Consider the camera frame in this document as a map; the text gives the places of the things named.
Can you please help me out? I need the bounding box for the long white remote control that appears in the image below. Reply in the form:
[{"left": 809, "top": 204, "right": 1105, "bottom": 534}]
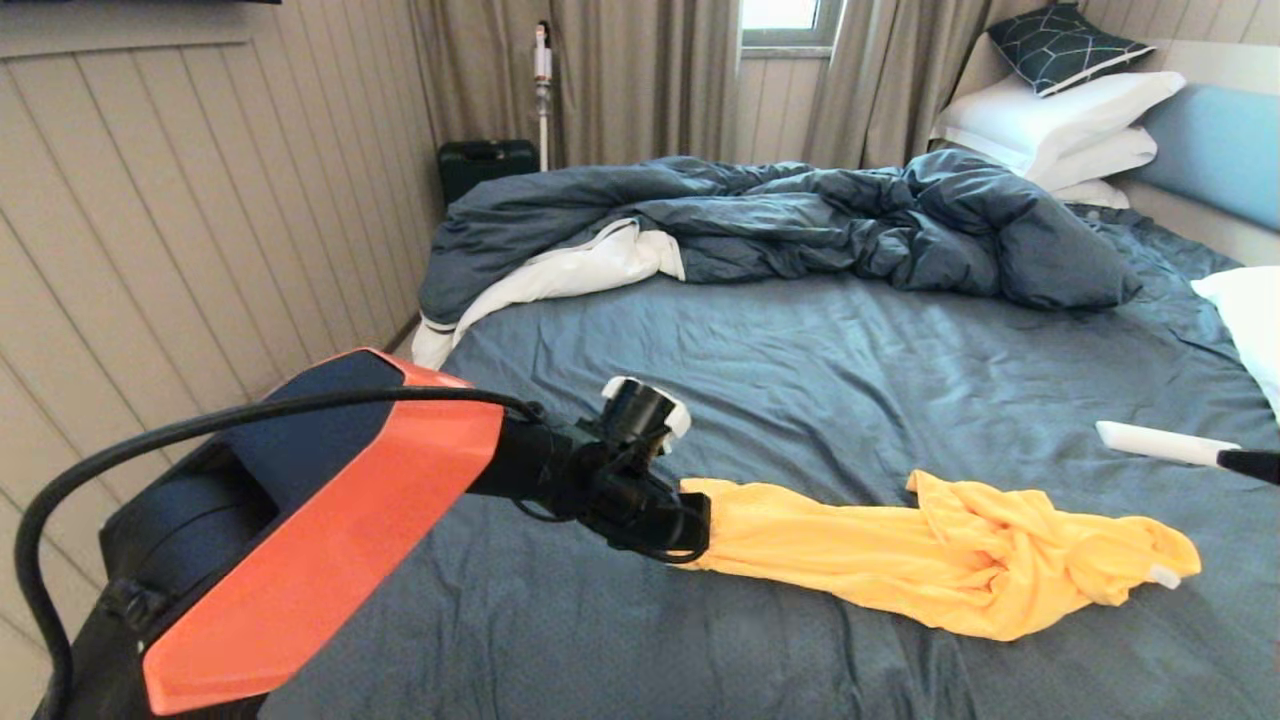
[{"left": 1095, "top": 421, "right": 1241, "bottom": 467}]

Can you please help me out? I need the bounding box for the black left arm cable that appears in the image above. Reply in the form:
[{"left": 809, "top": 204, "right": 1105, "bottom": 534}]
[{"left": 15, "top": 388, "right": 701, "bottom": 720}]

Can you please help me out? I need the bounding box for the light blue headboard pad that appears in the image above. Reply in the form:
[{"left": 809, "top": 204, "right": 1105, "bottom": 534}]
[{"left": 1133, "top": 87, "right": 1280, "bottom": 237}]

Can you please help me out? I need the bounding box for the narrow beige curtain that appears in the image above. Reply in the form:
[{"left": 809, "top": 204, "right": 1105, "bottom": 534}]
[{"left": 800, "top": 0, "right": 1056, "bottom": 173}]

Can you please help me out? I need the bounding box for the white duvet lining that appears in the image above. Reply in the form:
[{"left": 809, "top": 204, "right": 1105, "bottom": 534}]
[{"left": 411, "top": 218, "right": 687, "bottom": 373}]

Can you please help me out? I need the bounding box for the large white pillow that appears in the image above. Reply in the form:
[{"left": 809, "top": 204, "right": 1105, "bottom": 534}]
[{"left": 930, "top": 72, "right": 1187, "bottom": 181}]

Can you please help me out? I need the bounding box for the wide beige curtain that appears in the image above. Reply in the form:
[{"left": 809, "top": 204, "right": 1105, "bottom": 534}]
[{"left": 408, "top": 0, "right": 741, "bottom": 171}]

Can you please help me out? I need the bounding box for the white stick vacuum cleaner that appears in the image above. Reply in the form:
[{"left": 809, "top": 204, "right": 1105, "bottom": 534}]
[{"left": 533, "top": 22, "right": 556, "bottom": 173}]

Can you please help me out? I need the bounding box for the crumpled dark blue duvet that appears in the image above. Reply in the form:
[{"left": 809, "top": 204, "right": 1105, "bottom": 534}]
[{"left": 418, "top": 150, "right": 1143, "bottom": 327}]

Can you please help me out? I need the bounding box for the dark green hard case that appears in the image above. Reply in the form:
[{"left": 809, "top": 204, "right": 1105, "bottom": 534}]
[{"left": 438, "top": 140, "right": 541, "bottom": 209}]

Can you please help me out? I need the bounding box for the yellow t-shirt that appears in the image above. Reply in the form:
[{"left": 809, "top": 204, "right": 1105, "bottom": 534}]
[{"left": 668, "top": 470, "right": 1203, "bottom": 643}]

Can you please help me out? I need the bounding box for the window with grey frame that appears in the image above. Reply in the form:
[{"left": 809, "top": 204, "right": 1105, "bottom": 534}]
[{"left": 738, "top": 0, "right": 846, "bottom": 53}]

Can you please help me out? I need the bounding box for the flat white pillow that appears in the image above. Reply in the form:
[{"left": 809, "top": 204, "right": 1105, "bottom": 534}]
[{"left": 1020, "top": 128, "right": 1158, "bottom": 195}]

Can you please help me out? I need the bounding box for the dark blue bed sheet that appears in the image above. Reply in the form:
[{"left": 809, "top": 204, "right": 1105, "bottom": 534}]
[{"left": 255, "top": 205, "right": 1280, "bottom": 720}]

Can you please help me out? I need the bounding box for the small white pillow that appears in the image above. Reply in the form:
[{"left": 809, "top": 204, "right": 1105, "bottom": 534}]
[{"left": 1048, "top": 180, "right": 1131, "bottom": 212}]

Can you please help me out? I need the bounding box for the beige headboard frame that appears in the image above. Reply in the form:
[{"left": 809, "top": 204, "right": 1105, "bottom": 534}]
[{"left": 945, "top": 38, "right": 1280, "bottom": 269}]

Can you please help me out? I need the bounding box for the dark geometric pattern cushion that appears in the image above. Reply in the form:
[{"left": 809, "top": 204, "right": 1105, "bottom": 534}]
[{"left": 985, "top": 5, "right": 1156, "bottom": 100}]

